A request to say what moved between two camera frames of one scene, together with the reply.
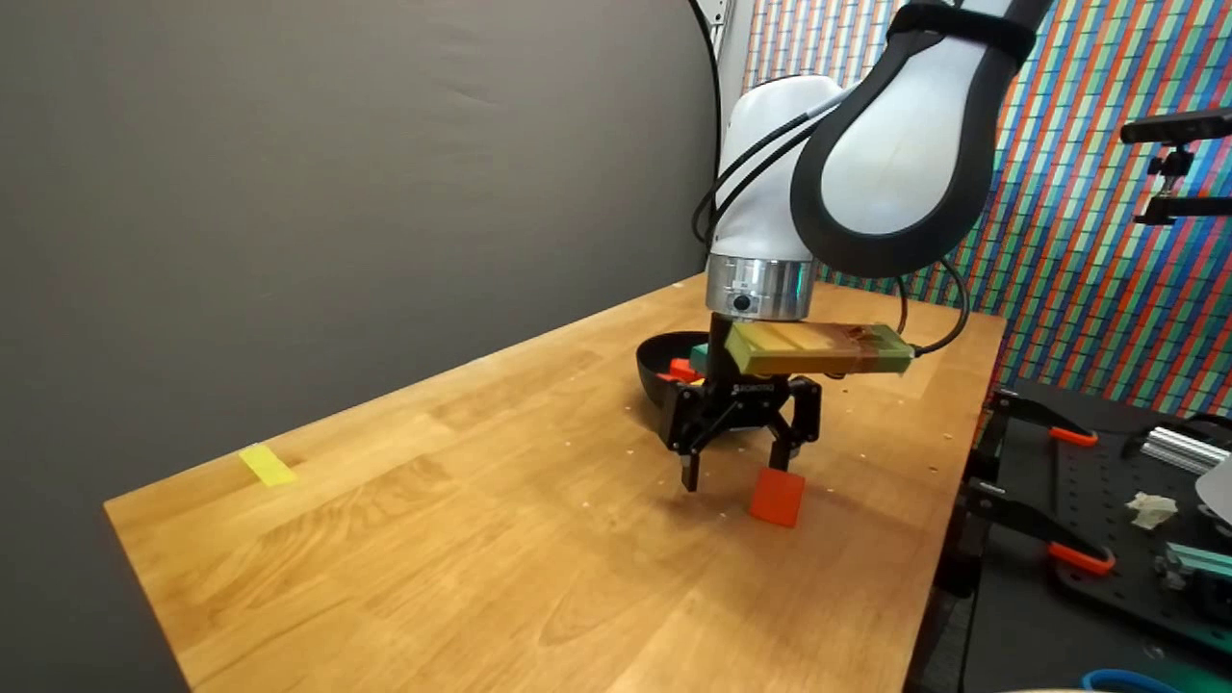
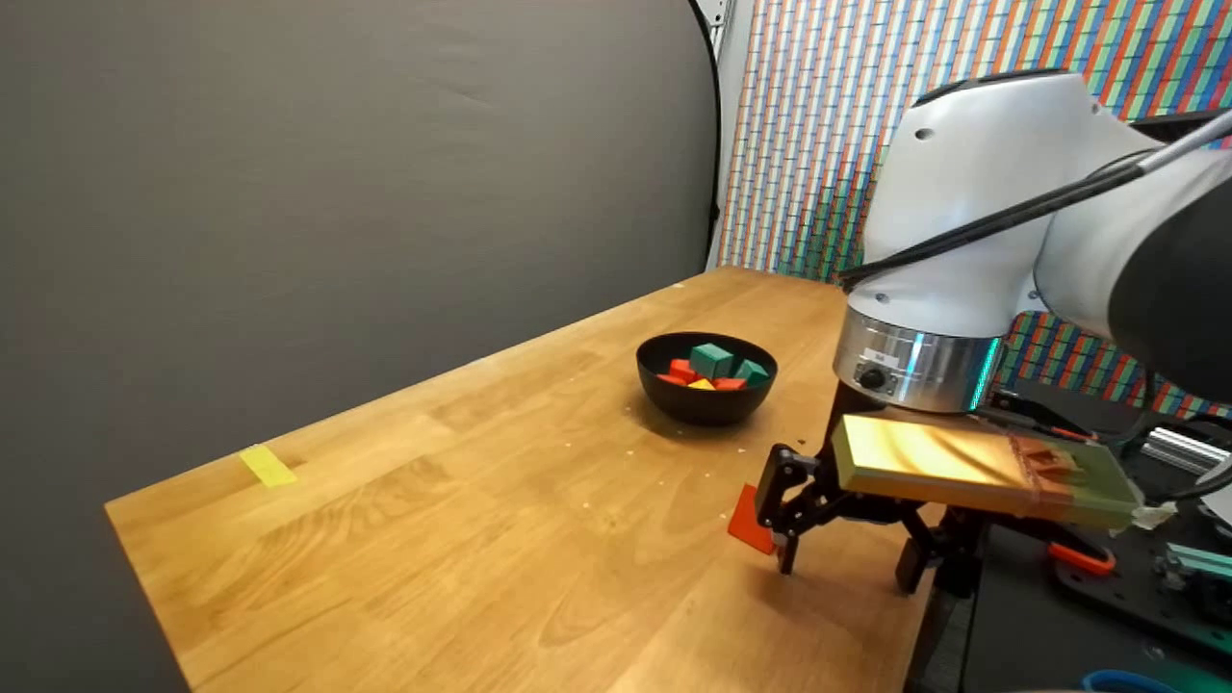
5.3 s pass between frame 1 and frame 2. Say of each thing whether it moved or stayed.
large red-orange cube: moved
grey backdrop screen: stayed
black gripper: moved
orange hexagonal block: stayed
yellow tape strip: stayed
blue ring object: stayed
